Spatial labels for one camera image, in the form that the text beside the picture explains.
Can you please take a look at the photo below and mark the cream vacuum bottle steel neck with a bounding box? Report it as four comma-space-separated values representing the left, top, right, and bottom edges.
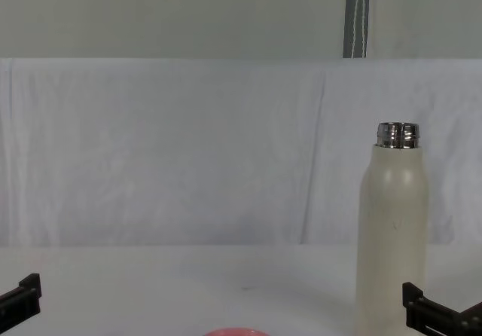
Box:
355, 121, 429, 336

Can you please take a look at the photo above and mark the white table cloth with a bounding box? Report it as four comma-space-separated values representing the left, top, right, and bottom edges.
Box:
0, 242, 482, 336

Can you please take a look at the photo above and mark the pink plastic cup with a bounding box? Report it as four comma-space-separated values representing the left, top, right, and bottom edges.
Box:
203, 326, 268, 336

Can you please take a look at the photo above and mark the white wrinkled curtain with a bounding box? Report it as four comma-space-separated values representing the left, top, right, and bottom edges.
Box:
0, 57, 482, 247

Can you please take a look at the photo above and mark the grey striped post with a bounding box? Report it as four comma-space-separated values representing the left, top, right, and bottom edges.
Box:
342, 0, 372, 59

